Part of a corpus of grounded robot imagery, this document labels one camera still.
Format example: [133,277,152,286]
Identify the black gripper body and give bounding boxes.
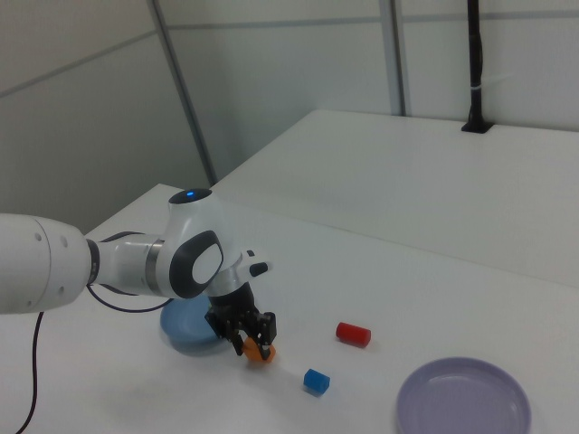
[210,284,258,329]

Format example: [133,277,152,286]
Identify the purple plate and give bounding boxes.
[395,356,533,434]

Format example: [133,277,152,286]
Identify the blue block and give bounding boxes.
[302,368,331,398]

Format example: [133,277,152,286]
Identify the orange block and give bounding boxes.
[242,337,278,364]

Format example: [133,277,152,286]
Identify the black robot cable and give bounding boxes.
[15,283,176,434]

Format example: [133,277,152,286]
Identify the blue plate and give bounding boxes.
[159,296,227,356]

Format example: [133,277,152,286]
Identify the red cylinder block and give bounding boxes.
[335,321,373,349]

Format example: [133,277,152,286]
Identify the black clamped pole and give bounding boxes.
[460,0,494,134]

